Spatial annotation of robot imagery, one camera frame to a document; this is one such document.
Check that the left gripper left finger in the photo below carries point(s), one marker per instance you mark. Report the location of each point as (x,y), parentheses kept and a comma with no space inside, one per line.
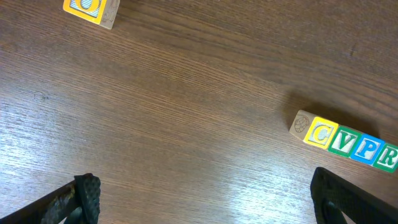
(76,202)

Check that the blue P block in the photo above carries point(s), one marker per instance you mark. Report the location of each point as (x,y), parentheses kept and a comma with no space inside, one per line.
(367,149)

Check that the yellow C block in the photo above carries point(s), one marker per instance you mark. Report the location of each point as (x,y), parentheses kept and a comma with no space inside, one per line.
(313,129)

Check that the green R block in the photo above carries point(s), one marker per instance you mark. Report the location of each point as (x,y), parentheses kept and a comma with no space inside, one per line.
(387,158)

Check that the yellow O block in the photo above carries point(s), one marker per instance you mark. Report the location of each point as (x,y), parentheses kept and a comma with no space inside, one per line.
(100,12)

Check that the green V block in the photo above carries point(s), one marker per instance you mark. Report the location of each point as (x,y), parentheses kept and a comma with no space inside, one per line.
(344,141)

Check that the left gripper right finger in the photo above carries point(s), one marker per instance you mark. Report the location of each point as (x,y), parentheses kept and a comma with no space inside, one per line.
(334,198)

